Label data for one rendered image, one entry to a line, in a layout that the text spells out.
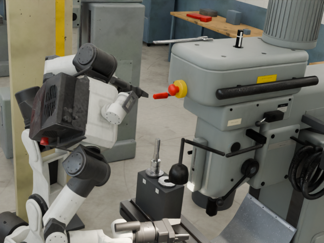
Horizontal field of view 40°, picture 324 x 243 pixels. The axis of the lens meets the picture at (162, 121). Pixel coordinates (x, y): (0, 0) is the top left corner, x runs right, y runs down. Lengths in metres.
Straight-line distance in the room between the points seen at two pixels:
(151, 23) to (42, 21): 6.00
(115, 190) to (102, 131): 2.51
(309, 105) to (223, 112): 0.44
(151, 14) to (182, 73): 7.43
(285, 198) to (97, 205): 2.21
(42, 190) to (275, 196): 1.05
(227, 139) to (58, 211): 0.65
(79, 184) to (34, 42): 1.62
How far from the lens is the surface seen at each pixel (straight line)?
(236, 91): 1.43
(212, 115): 1.54
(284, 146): 1.80
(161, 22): 9.07
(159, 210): 2.17
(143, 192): 2.24
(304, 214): 2.05
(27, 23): 3.05
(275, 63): 1.56
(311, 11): 1.68
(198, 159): 1.66
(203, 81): 1.42
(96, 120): 1.68
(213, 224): 3.88
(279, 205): 2.12
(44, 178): 2.04
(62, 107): 1.61
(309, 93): 1.79
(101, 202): 4.00
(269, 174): 1.81
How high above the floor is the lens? 2.25
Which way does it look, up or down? 24 degrees down
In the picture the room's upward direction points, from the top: 6 degrees clockwise
